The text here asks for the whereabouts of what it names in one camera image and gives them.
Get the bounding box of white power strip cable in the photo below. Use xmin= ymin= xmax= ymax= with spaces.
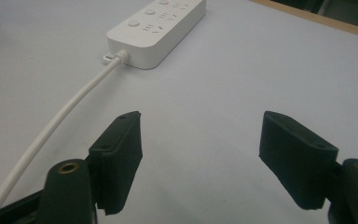
xmin=0 ymin=49 xmax=131 ymax=215

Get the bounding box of white power strip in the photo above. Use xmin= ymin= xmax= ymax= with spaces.
xmin=106 ymin=0 xmax=207 ymax=70

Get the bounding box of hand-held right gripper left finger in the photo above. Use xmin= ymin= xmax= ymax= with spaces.
xmin=88 ymin=110 xmax=144 ymax=216

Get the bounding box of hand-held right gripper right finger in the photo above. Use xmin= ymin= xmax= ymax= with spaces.
xmin=258 ymin=110 xmax=339 ymax=211

